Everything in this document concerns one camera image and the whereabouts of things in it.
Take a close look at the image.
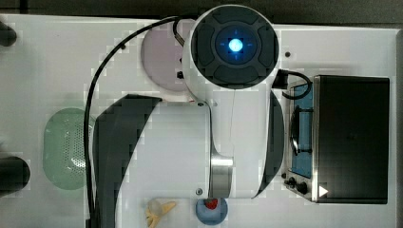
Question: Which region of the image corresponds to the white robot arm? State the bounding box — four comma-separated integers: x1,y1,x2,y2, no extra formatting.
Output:
92,5,284,228

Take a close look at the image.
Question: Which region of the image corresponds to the green oval strainer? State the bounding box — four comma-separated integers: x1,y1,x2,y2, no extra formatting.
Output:
43,107,86,190

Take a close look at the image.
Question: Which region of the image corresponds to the lilac round plate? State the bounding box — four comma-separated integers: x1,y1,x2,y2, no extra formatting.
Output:
141,22,186,92

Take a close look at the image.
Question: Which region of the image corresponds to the small red strawberry toy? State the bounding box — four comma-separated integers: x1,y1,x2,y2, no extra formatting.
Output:
204,199,219,210

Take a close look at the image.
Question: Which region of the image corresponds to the blue bowl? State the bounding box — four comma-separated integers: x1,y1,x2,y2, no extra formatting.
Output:
195,198,228,226

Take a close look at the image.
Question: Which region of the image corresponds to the black and steel toaster oven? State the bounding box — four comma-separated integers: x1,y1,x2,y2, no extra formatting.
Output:
282,75,390,204

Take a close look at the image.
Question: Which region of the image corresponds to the black cylindrical pot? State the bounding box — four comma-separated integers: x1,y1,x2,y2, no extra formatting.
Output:
0,157,30,197

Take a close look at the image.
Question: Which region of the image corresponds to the dark object at table corner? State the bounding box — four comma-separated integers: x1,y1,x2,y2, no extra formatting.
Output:
0,22,17,47

